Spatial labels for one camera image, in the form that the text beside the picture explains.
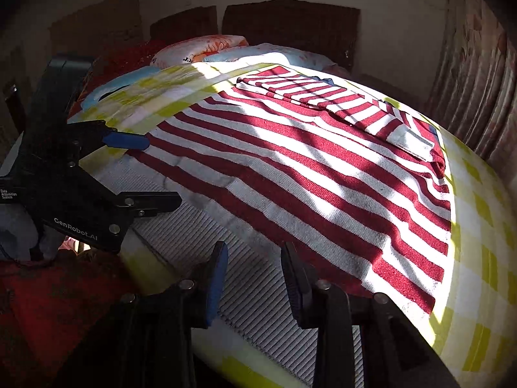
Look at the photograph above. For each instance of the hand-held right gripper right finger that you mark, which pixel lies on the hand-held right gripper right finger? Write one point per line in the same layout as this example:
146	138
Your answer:
297	287

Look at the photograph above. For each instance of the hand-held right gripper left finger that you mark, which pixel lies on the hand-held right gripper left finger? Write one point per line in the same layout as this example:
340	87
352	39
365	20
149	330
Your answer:
216	287

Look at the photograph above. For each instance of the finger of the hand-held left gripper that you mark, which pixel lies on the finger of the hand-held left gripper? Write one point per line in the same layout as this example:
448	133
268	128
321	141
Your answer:
125	141
153	204

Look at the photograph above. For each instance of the red white striped knit sweater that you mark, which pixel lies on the red white striped knit sweater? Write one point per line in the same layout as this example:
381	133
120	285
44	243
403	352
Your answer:
307	178

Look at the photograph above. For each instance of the blue cloud print blanket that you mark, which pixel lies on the blue cloud print blanket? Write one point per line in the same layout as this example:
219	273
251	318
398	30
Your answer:
117	85

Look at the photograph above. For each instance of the red patterned bed sheet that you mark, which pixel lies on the red patterned bed sheet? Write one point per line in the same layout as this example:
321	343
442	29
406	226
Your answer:
125	56

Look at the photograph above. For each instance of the orange floral pillow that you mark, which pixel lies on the orange floral pillow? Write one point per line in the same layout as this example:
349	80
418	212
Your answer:
190	50

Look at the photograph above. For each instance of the small wooden headboard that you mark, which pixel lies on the small wooden headboard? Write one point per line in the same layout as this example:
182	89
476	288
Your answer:
183	24

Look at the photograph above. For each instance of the dark red patterned cloth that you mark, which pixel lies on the dark red patterned cloth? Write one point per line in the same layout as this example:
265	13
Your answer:
52	311

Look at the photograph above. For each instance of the light blue floral pillow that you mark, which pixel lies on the light blue floral pillow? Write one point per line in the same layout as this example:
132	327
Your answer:
274	53

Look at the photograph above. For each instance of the yellow checked bed sheet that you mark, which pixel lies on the yellow checked bed sheet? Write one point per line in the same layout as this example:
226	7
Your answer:
476	250

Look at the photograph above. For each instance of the large wooden headboard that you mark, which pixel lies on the large wooden headboard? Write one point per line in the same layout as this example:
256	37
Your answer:
291	28

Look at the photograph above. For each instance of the pink floral curtain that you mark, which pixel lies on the pink floral curtain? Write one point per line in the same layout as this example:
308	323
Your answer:
480	81

